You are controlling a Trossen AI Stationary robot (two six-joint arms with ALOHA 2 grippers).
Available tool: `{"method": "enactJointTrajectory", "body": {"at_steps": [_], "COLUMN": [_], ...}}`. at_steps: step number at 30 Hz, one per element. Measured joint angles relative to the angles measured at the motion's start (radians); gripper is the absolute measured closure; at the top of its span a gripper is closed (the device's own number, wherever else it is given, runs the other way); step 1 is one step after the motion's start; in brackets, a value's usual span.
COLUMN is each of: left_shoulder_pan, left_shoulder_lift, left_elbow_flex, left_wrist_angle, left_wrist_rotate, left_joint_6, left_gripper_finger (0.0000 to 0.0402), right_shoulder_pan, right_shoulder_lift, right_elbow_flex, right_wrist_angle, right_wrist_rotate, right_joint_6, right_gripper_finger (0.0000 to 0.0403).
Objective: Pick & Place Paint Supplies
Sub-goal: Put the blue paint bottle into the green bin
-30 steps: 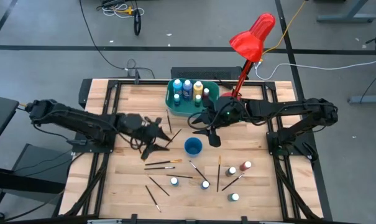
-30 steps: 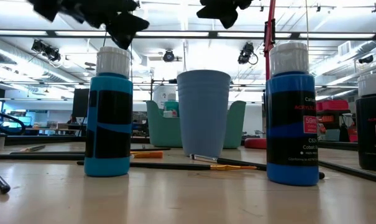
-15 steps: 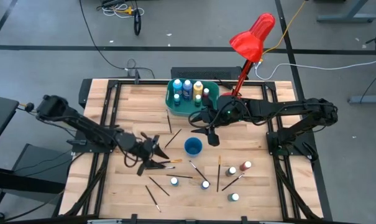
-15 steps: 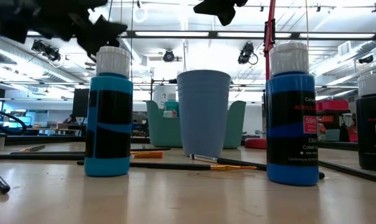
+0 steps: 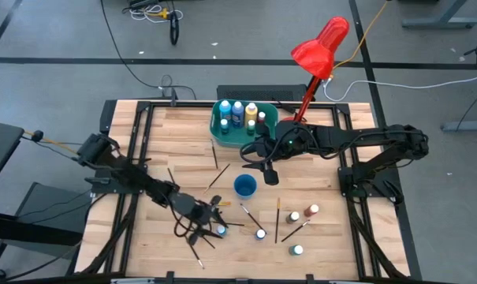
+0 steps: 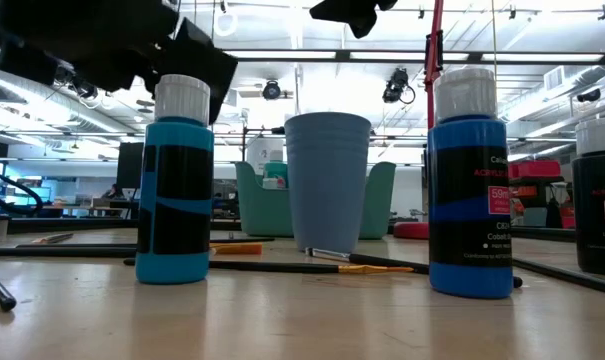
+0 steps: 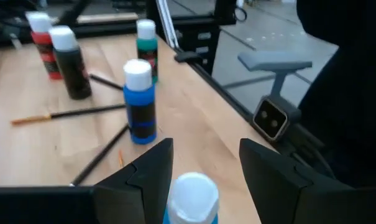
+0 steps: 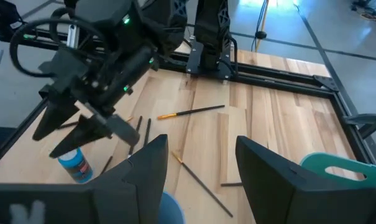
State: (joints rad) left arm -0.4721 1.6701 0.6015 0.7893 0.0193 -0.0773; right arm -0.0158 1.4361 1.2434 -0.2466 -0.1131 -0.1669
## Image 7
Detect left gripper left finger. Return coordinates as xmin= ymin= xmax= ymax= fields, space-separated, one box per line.
xmin=0 ymin=138 xmax=174 ymax=224

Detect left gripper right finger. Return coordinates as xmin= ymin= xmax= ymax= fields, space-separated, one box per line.
xmin=239 ymin=138 xmax=376 ymax=224

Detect black paintbrush silver ferrule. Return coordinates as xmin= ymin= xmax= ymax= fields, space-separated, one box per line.
xmin=88 ymin=73 xmax=124 ymax=92
xmin=70 ymin=123 xmax=130 ymax=187

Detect small light blue paint bottle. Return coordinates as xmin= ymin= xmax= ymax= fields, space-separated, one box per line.
xmin=162 ymin=171 xmax=220 ymax=224

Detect small cobalt blue paint bottle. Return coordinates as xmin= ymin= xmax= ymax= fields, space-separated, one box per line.
xmin=122 ymin=58 xmax=158 ymax=145

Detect small black paint bottle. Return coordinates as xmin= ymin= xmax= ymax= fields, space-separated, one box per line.
xmin=48 ymin=25 xmax=93 ymax=101

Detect small dark teal paint bottle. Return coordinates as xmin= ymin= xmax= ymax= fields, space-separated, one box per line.
xmin=135 ymin=19 xmax=159 ymax=85

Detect small red paint bottle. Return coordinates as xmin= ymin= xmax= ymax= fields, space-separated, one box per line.
xmin=25 ymin=11 xmax=63 ymax=81

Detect black office chair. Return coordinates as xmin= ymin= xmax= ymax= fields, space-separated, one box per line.
xmin=237 ymin=0 xmax=376 ymax=189

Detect silver metal strut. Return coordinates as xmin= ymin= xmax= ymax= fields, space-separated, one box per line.
xmin=155 ymin=0 xmax=180 ymax=49

